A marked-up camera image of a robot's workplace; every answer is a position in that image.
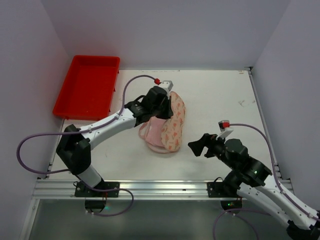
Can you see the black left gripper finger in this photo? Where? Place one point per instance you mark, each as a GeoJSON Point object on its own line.
{"type": "Point", "coordinates": [162, 113]}
{"type": "Point", "coordinates": [168, 103]}

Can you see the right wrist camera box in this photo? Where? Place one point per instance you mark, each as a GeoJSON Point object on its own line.
{"type": "Point", "coordinates": [225, 129]}

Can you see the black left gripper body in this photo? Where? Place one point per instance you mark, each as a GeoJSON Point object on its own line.
{"type": "Point", "coordinates": [165, 107]}

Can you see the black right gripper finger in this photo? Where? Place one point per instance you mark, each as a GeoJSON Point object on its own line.
{"type": "Point", "coordinates": [212, 151]}
{"type": "Point", "coordinates": [198, 145]}

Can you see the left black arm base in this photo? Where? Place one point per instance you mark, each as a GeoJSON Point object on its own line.
{"type": "Point", "coordinates": [96, 200]}

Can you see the pink bra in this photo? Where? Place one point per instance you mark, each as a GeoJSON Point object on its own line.
{"type": "Point", "coordinates": [154, 131]}

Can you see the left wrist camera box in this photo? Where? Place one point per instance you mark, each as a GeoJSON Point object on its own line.
{"type": "Point", "coordinates": [167, 85]}

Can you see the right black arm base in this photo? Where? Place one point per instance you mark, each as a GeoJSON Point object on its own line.
{"type": "Point", "coordinates": [218, 189]}

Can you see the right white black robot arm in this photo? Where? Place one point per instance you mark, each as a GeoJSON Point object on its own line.
{"type": "Point", "coordinates": [251, 179]}

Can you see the peach floral mesh laundry bag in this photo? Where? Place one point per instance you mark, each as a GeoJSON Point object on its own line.
{"type": "Point", "coordinates": [172, 130]}

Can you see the aluminium mounting rail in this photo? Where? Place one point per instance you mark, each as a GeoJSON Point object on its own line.
{"type": "Point", "coordinates": [194, 190]}

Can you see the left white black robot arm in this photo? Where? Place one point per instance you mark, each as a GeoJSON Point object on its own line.
{"type": "Point", "coordinates": [76, 144]}

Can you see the red plastic tray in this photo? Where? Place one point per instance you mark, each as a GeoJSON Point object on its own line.
{"type": "Point", "coordinates": [88, 88]}

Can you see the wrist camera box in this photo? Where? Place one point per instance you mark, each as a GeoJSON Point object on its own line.
{"type": "Point", "coordinates": [225, 129]}
{"type": "Point", "coordinates": [167, 85]}

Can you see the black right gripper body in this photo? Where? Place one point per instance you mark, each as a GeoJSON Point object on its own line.
{"type": "Point", "coordinates": [210, 145]}

